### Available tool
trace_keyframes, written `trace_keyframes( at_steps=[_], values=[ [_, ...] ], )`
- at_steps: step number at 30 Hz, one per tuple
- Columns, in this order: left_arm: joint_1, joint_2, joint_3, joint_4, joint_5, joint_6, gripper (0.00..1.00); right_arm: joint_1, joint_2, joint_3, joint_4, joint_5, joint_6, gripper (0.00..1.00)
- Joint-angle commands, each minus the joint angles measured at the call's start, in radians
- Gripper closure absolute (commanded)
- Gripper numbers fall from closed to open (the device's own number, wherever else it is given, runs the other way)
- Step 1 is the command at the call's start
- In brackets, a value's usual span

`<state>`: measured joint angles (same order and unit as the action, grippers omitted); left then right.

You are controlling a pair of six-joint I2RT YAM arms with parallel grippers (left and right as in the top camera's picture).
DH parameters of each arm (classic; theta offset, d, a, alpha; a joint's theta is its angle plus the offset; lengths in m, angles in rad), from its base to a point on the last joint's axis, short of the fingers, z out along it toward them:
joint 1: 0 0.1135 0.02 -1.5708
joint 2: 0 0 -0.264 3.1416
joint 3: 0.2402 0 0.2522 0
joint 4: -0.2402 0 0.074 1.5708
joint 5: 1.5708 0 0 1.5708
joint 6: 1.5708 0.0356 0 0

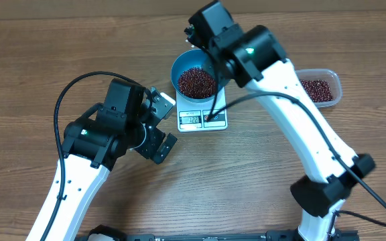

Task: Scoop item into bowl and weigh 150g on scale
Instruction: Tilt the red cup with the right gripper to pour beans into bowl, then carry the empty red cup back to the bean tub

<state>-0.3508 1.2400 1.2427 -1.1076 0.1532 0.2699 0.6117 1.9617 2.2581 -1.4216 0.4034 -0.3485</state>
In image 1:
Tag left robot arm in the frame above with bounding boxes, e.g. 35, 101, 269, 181
27, 78, 177, 240

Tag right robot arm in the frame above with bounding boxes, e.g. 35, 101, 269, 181
185, 1, 375, 240

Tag blue metal bowl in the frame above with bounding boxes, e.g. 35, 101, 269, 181
170, 49, 226, 108

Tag white digital kitchen scale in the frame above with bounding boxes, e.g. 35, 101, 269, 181
176, 89, 229, 133

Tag red beans in bowl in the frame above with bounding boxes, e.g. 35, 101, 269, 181
178, 67, 216, 99

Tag red adzuki beans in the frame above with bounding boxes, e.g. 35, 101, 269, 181
300, 80, 333, 103

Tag clear plastic container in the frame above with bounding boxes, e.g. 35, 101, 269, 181
296, 69, 343, 108

